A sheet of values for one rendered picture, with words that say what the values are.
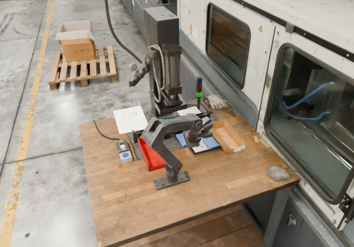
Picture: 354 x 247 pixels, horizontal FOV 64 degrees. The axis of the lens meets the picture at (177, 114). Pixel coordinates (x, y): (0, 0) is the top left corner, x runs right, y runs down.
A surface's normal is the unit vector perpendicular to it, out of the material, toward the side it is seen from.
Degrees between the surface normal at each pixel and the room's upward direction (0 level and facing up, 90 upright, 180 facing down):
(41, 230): 0
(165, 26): 90
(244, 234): 0
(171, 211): 0
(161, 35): 90
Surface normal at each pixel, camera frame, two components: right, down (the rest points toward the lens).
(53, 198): -0.01, -0.82
